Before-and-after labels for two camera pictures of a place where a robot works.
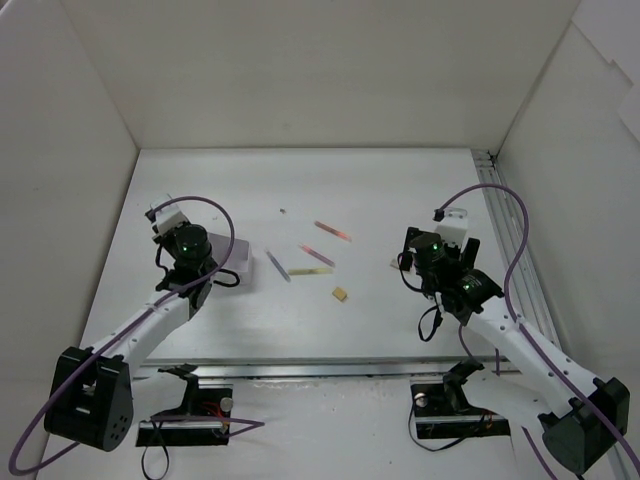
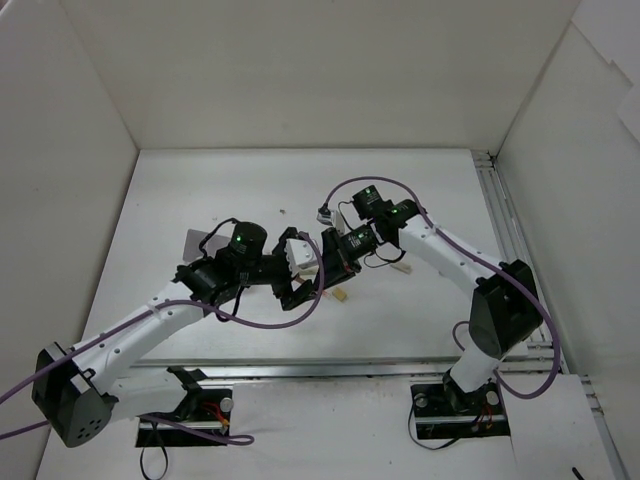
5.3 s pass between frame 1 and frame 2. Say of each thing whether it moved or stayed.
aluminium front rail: stayed
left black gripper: moved
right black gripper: moved
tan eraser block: stayed
